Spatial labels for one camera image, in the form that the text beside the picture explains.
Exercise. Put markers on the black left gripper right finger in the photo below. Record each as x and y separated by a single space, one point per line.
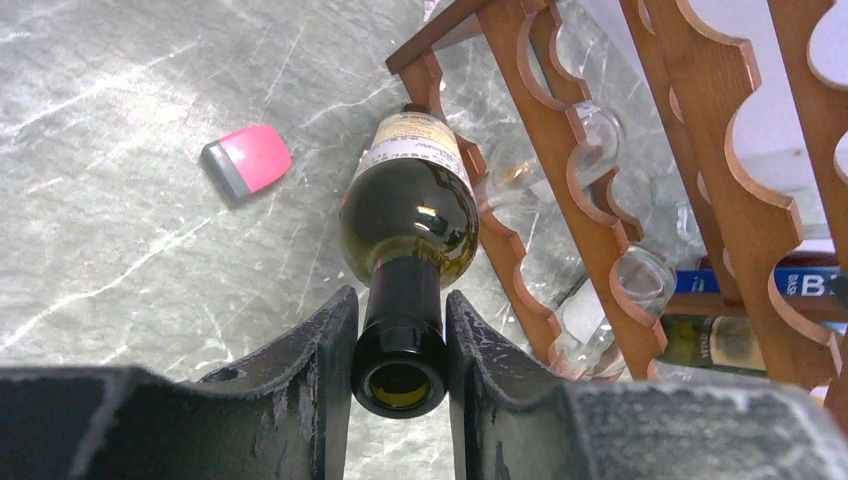
512 418

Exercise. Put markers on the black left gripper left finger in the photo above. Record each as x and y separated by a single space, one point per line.
281 412

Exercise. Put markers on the dark green wine bottle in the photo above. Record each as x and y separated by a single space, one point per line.
718 343
409 227

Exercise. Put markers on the clear bottle white cap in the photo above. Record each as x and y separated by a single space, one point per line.
641 283

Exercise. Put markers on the clear bottle cork stopper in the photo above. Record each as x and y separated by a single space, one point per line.
515 176

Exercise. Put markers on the pink eraser block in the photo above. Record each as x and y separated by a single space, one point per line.
247 161

